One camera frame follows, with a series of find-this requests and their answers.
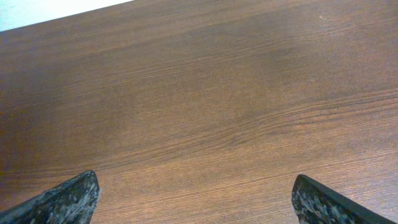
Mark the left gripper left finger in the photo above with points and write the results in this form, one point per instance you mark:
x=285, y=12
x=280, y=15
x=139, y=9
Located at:
x=72, y=201

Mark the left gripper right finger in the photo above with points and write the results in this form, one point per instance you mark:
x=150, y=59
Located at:
x=315, y=203

